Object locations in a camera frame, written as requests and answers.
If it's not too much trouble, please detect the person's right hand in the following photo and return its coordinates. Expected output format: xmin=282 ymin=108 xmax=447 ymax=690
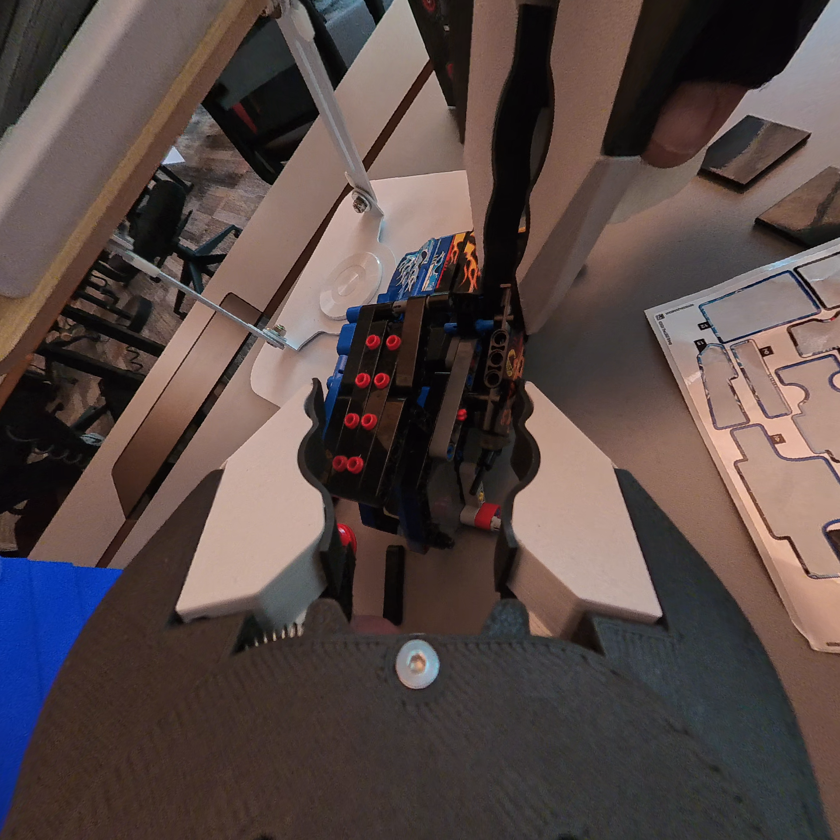
xmin=640 ymin=82 xmax=750 ymax=169

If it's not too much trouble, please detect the blue storage bin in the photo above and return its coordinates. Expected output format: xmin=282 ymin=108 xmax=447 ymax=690
xmin=0 ymin=558 xmax=126 ymax=808

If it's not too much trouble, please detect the white book stand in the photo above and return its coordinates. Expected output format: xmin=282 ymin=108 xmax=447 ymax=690
xmin=0 ymin=0 xmax=470 ymax=404

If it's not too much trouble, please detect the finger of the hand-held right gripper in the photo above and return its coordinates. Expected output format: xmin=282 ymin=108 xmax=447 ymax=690
xmin=461 ymin=0 xmax=534 ymax=293
xmin=516 ymin=0 xmax=706 ymax=333

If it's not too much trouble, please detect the black flame sticker brick panel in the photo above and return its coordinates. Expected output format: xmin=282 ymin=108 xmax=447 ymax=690
xmin=474 ymin=282 xmax=531 ymax=460

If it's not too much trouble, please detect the brick set box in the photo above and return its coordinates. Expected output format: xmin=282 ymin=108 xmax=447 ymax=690
xmin=407 ymin=0 xmax=473 ymax=109

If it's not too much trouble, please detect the sticker sheet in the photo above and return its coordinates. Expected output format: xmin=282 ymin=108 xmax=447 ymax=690
xmin=644 ymin=239 xmax=840 ymax=654

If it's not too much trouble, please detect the blue black toy brick truck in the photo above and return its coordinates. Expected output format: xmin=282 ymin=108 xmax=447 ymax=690
xmin=322 ymin=231 xmax=532 ymax=552

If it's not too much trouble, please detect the black brick beam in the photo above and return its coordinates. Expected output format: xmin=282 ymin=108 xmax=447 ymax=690
xmin=382 ymin=543 xmax=406 ymax=624

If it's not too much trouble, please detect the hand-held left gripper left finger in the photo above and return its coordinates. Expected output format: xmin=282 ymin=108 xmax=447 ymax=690
xmin=172 ymin=379 xmax=343 ymax=626

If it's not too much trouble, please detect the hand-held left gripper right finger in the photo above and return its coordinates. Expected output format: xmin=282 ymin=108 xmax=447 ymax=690
xmin=495 ymin=381 xmax=665 ymax=639

